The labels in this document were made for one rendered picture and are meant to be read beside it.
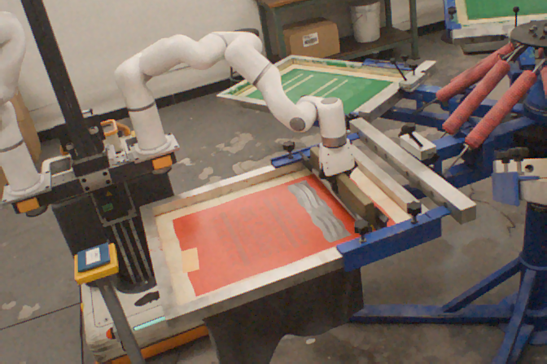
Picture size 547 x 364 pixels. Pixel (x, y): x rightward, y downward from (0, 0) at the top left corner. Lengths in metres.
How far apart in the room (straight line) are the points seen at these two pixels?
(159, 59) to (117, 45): 3.60
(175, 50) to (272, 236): 0.62
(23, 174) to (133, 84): 0.46
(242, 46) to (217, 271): 0.65
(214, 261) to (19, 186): 0.71
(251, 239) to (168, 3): 3.86
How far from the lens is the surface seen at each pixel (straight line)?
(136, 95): 1.80
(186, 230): 1.75
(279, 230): 1.65
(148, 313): 2.55
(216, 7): 5.36
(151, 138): 1.86
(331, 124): 1.56
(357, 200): 1.56
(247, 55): 1.57
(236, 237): 1.66
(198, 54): 1.59
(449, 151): 1.84
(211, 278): 1.54
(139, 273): 2.70
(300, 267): 1.45
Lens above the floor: 1.92
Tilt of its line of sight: 28 degrees down
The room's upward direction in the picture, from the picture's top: 11 degrees counter-clockwise
